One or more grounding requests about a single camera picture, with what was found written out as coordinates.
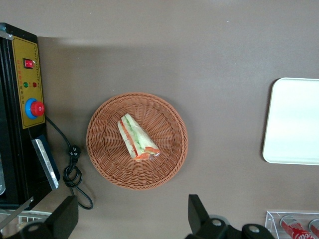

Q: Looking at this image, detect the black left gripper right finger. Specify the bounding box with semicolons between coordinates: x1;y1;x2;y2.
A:
184;194;231;239

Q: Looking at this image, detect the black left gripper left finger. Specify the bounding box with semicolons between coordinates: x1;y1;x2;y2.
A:
14;195;79;239

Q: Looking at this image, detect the triangle sandwich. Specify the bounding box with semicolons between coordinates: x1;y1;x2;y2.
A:
117;113;160;162

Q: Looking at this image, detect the round brown wicker basket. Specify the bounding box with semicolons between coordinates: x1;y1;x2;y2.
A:
86;92;189;191

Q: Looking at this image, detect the white rectangular tray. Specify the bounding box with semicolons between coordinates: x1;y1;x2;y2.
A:
262;77;319;166

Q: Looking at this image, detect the clear acrylic box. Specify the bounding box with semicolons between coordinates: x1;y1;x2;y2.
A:
264;211;319;239

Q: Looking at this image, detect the black sealing machine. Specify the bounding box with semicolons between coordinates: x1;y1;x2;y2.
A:
0;22;61;211

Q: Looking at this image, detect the red soda can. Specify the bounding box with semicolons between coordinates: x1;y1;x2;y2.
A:
279;215;313;239
308;219;319;238

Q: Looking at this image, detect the red emergency stop button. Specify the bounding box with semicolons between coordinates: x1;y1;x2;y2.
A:
24;98;46;120

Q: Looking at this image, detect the yellow control panel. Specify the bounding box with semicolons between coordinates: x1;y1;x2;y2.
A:
11;35;46;129

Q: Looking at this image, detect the white wire rack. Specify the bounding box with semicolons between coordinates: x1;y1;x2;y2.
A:
0;209;53;231

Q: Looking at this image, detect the black power cable with plug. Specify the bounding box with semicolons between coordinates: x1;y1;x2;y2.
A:
44;116;94;211

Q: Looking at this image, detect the silver and blue machine handle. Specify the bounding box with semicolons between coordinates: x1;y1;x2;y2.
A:
31;135;61;190

